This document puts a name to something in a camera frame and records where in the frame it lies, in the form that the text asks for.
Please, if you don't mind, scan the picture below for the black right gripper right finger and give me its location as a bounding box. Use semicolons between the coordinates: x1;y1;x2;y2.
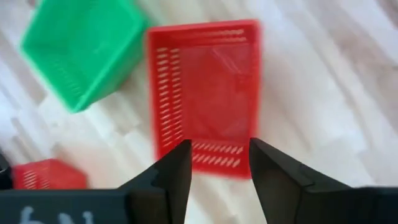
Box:
248;138;352;224

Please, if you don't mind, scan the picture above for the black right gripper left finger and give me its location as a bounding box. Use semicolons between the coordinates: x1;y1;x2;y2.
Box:
118;139;193;224

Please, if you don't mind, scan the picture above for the red plastic slotted basket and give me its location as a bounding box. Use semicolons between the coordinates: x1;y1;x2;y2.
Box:
146;19;261;180
11;158;88;190

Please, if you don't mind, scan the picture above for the green plastic slotted basket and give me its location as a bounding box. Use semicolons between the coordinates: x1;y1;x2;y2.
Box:
20;0;141;112
73;12;149;113

